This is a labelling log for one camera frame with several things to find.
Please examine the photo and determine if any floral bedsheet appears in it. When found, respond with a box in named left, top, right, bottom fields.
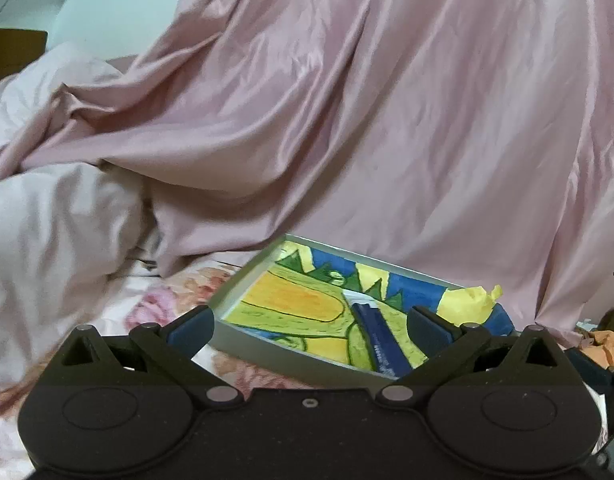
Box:
left=0, top=250, right=313, bottom=466

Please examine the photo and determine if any pink satin blanket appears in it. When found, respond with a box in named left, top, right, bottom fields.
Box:
left=0, top=0, right=614, bottom=348

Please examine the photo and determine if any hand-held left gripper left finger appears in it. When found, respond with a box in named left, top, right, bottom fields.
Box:
left=52, top=305, right=245, bottom=408

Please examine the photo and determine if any white duvet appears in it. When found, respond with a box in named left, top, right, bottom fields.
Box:
left=0, top=42, right=160, bottom=393

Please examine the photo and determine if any dark blue snack packet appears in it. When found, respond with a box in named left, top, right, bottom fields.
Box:
left=349, top=300, right=429, bottom=378

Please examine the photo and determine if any crumpled yellow wrapper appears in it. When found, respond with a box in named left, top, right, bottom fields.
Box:
left=436, top=284, right=504, bottom=327

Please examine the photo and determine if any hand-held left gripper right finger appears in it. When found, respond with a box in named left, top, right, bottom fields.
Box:
left=377, top=306, right=568, bottom=408

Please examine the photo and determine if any white box with colourful lining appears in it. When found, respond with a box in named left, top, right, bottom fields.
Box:
left=205, top=233, right=516, bottom=378

